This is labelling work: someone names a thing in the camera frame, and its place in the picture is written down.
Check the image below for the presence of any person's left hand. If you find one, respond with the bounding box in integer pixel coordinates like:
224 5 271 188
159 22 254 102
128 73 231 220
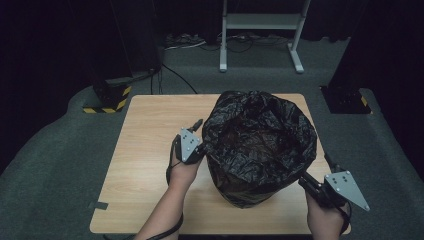
168 134 203 193

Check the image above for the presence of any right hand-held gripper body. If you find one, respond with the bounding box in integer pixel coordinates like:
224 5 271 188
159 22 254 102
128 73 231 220
316 170 371 212

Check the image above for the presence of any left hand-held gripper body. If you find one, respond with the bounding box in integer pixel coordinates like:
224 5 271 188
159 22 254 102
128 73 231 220
171 127 205 165

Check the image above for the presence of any white metal stand frame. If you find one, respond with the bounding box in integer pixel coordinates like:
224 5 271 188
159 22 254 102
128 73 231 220
218 0 313 74

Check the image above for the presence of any person's right hand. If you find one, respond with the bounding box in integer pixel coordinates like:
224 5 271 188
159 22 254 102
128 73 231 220
306 193 352 240

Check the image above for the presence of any bundle of floor cables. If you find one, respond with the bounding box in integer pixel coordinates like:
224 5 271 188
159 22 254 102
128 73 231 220
164 31 291 54

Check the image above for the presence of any black yellow striped stand base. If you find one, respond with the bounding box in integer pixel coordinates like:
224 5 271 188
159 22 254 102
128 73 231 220
320 85 373 115
82 83 133 115

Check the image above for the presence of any grey tape strip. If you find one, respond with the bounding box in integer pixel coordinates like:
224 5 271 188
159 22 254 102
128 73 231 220
88 200 110 211

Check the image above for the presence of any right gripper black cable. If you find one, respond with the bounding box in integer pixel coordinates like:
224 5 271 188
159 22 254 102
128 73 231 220
339 200 353 235

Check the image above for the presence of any black plastic garbage bag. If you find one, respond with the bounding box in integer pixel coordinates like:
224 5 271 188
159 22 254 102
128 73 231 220
201 89 318 210

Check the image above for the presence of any black floor cable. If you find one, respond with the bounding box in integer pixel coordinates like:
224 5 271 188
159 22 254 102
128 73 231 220
149 63 199 96

